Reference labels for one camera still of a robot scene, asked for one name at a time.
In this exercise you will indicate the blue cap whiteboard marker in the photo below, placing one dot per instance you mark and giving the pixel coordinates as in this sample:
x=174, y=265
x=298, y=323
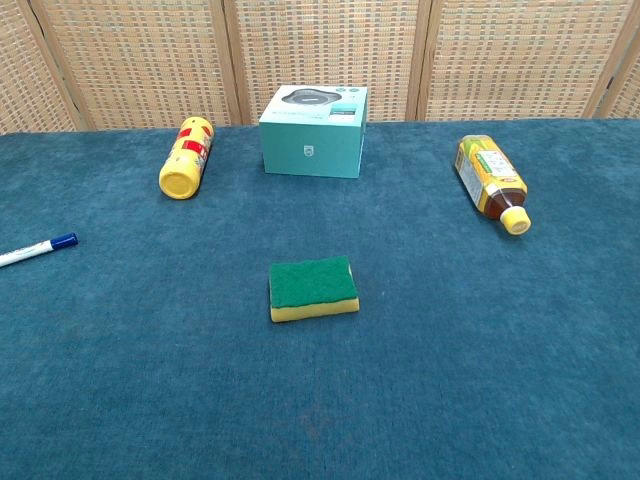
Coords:
x=35, y=248

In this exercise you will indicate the green and yellow sponge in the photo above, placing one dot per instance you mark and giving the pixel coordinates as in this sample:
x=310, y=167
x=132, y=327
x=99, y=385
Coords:
x=312, y=287

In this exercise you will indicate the amber tea bottle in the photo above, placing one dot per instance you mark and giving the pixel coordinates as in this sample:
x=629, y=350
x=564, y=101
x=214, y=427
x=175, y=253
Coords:
x=490, y=175

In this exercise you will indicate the teal product box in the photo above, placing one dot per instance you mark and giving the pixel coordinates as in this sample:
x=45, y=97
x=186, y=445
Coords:
x=312, y=140

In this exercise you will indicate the blue carpet table cover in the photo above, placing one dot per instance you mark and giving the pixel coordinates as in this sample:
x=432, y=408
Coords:
x=320, y=375

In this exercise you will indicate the yellow cylindrical can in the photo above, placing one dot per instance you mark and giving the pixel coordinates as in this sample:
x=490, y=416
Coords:
x=186, y=159

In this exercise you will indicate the woven folding screen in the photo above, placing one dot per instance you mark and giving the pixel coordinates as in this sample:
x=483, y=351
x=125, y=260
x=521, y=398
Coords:
x=320, y=55

